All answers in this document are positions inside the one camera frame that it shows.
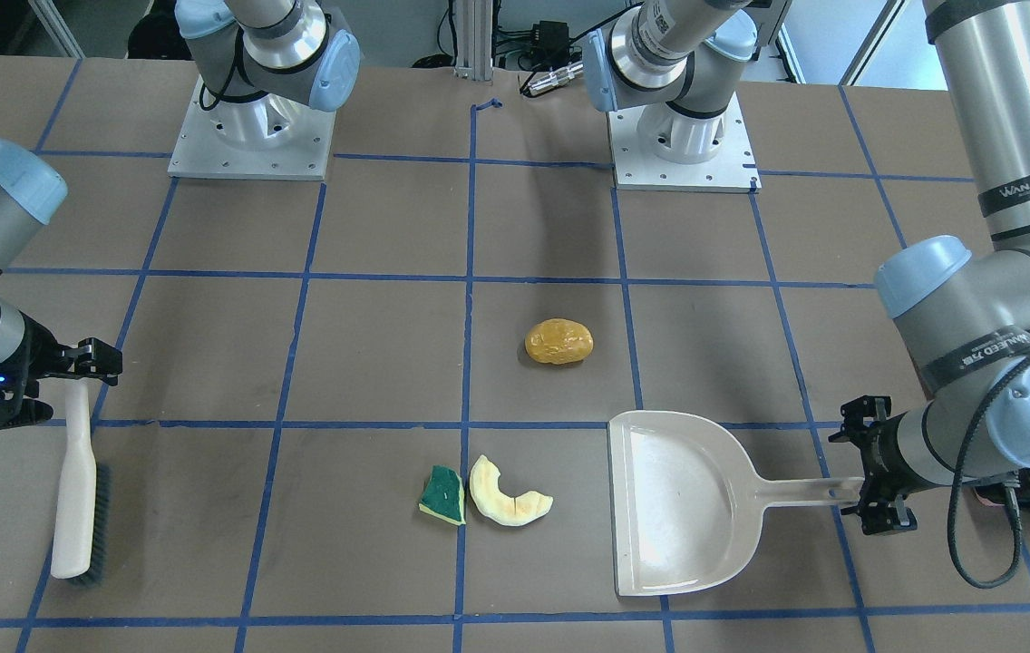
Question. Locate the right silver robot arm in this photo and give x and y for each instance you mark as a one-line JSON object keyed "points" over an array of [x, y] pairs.
{"points": [[249, 54]]}

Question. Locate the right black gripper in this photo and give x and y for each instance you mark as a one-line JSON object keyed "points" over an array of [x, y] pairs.
{"points": [[42, 353]]}

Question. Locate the aluminium frame post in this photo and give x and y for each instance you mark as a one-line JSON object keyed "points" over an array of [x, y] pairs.
{"points": [[473, 39]]}

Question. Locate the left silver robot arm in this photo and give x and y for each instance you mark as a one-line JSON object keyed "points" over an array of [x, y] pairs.
{"points": [[965, 319]]}

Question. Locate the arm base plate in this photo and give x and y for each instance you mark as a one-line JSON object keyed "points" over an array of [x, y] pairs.
{"points": [[656, 149], [270, 138]]}

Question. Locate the yellow potato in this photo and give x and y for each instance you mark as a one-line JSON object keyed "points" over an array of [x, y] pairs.
{"points": [[559, 341]]}

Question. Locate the pale melon slice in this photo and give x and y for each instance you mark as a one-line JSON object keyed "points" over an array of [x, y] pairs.
{"points": [[506, 510]]}

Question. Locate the green yellow sponge piece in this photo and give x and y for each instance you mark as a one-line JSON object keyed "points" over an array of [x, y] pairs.
{"points": [[443, 496]]}

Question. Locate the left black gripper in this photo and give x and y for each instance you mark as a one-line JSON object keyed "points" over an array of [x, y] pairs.
{"points": [[883, 458]]}

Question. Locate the beige hand brush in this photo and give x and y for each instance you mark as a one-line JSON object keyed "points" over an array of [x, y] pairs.
{"points": [[82, 497]]}

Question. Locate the beige dustpan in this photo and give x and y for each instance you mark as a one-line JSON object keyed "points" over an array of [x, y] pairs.
{"points": [[688, 504]]}

